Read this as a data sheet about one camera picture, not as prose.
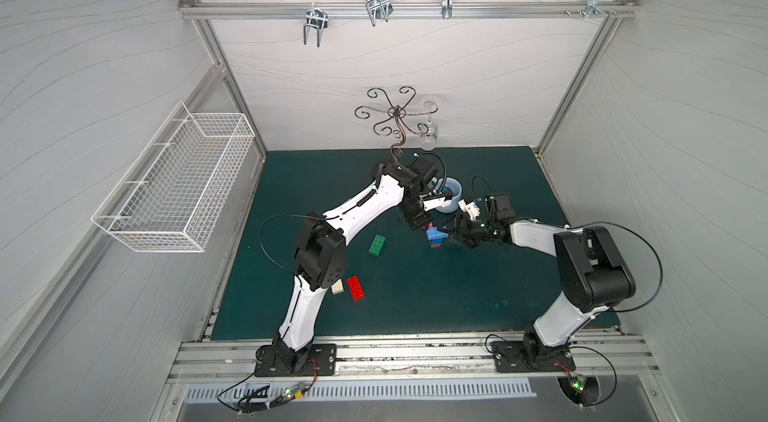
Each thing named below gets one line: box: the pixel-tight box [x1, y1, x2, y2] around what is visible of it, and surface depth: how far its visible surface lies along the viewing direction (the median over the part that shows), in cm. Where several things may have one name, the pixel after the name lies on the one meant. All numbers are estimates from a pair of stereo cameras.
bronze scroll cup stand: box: [354, 86, 439, 163], surface depth 92 cm
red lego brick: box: [346, 275, 365, 302], surface depth 86 cm
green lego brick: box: [368, 234, 386, 257], surface depth 95 cm
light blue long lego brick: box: [426, 227, 449, 240], surface depth 91 cm
